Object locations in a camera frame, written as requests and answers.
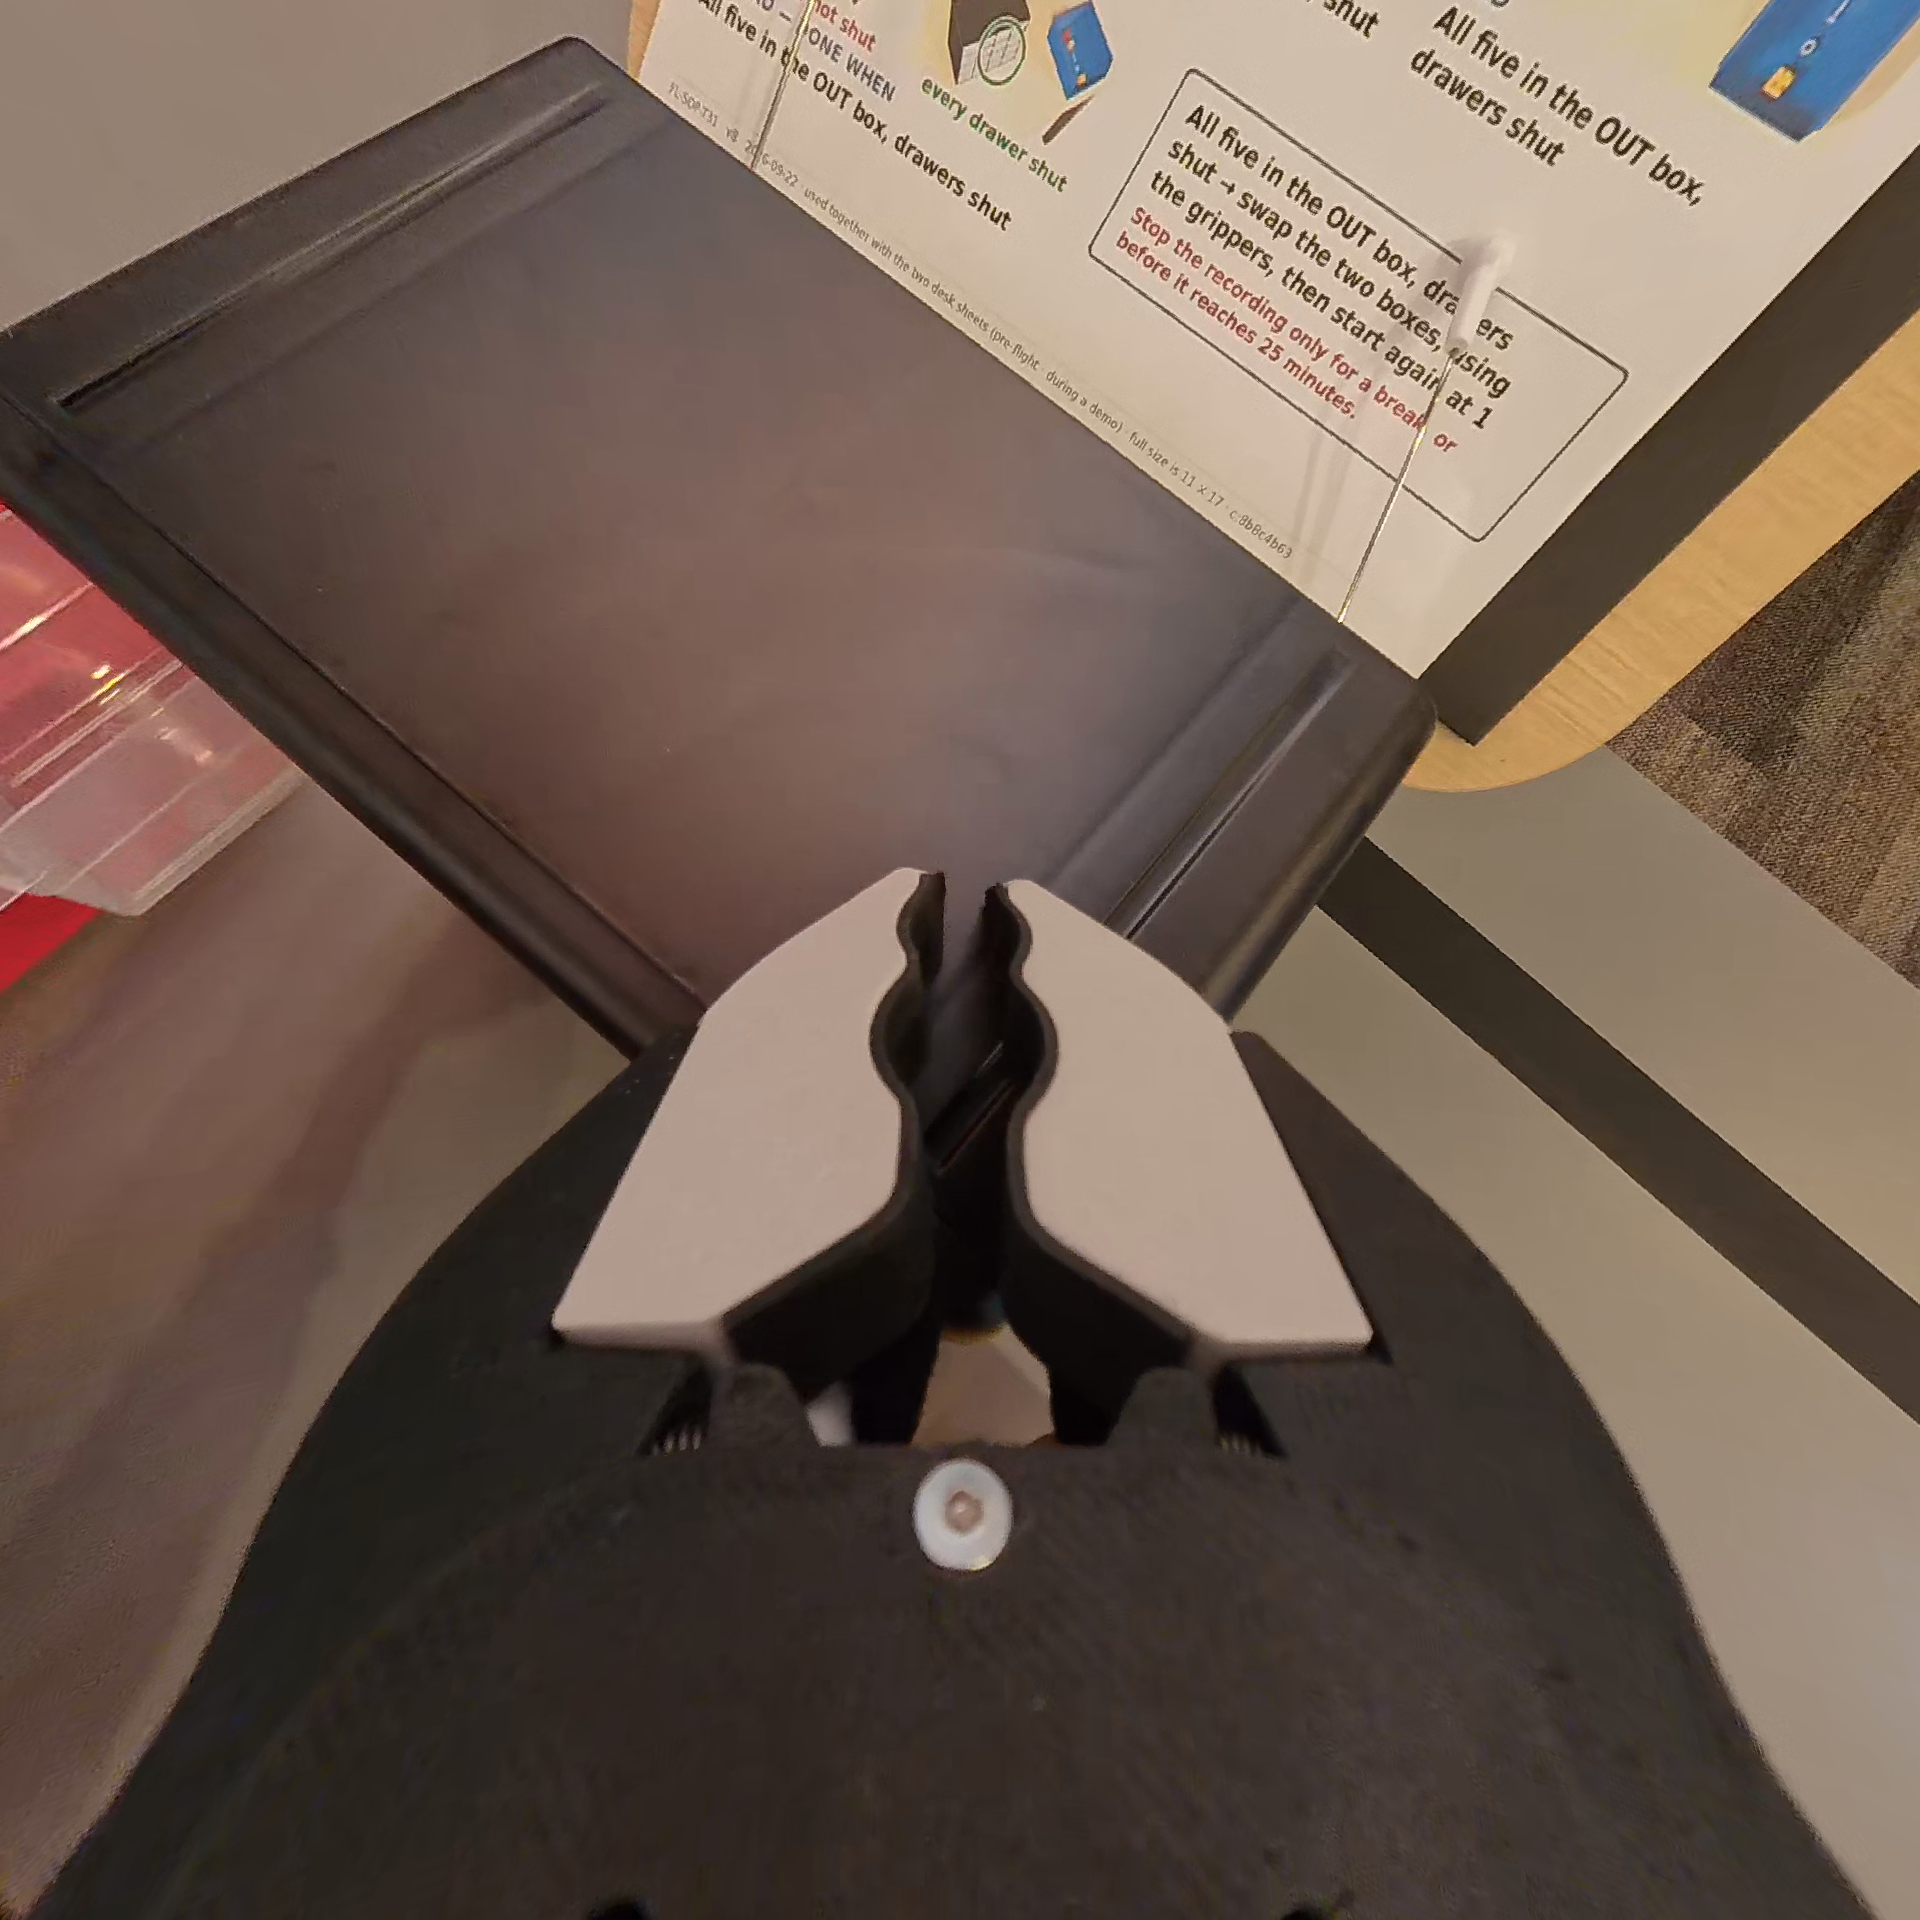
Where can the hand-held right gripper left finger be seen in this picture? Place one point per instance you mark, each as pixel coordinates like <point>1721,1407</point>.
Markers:
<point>750,1171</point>

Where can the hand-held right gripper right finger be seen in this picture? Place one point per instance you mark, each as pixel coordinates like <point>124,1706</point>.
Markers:
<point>1185,1184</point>

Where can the black drawer cabinet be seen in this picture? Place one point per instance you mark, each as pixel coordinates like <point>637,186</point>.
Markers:
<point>675,525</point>

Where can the red plastic bin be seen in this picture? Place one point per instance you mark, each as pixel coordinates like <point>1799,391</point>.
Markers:
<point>30,944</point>

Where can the clear plastic drawer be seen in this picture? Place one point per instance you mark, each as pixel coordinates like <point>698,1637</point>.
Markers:
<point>121,751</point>

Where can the light wooden side table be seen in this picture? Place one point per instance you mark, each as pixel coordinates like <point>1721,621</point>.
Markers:
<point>1634,661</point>

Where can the white-tipped metal pin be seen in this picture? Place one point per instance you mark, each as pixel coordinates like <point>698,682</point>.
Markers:
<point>1410,450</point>

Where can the black backing board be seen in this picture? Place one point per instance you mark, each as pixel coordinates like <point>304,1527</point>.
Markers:
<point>1681,511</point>

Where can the white instruction sheet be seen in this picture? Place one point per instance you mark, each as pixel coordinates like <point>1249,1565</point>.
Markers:
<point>1201,224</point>

